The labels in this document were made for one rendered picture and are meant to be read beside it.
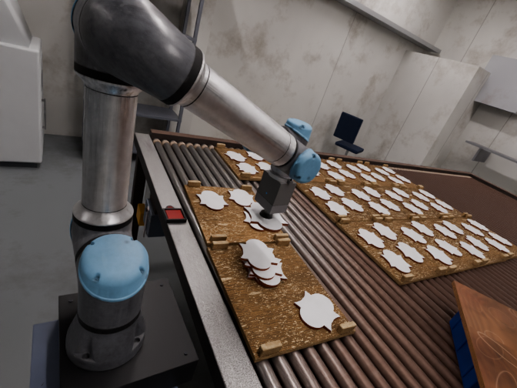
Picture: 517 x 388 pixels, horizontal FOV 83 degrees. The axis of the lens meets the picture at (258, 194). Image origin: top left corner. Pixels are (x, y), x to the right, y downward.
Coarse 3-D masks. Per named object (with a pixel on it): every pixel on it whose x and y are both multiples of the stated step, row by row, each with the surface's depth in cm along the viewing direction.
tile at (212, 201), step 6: (204, 192) 131; (210, 192) 132; (198, 198) 127; (204, 198) 127; (210, 198) 128; (216, 198) 130; (222, 198) 132; (204, 204) 123; (210, 204) 124; (216, 204) 125; (222, 204) 127; (216, 210) 123
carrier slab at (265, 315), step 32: (224, 256) 99; (288, 256) 110; (224, 288) 88; (256, 288) 91; (288, 288) 96; (320, 288) 100; (256, 320) 81; (288, 320) 84; (256, 352) 72; (288, 352) 76
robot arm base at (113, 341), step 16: (80, 320) 55; (144, 320) 66; (80, 336) 56; (96, 336) 55; (112, 336) 56; (128, 336) 59; (144, 336) 65; (80, 352) 56; (96, 352) 56; (112, 352) 57; (128, 352) 59; (96, 368) 57; (112, 368) 58
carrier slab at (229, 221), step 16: (192, 192) 130; (224, 192) 139; (192, 208) 120; (224, 208) 127; (240, 208) 131; (208, 224) 113; (224, 224) 116; (240, 224) 120; (208, 240) 104; (240, 240) 110; (272, 240) 117
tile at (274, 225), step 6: (252, 204) 96; (258, 204) 97; (246, 210) 92; (252, 210) 92; (258, 210) 94; (252, 216) 89; (258, 216) 90; (276, 216) 94; (252, 222) 87; (258, 222) 87; (264, 222) 88; (270, 222) 89; (276, 222) 90; (282, 222) 91; (264, 228) 86; (270, 228) 86; (276, 228) 88
